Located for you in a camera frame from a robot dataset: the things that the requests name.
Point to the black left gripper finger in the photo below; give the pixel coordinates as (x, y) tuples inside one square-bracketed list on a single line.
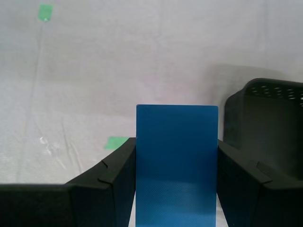
[(71, 203), (260, 203)]

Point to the black perforated plastic basket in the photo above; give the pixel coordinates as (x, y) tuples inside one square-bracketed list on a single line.
[(260, 123)]

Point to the blue rectangular block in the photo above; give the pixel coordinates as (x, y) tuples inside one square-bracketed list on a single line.
[(176, 165)]

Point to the long green tape strip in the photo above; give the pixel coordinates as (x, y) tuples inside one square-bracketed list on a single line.
[(116, 143)]

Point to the small green tape mark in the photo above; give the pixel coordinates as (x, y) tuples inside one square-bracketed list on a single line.
[(45, 12)]

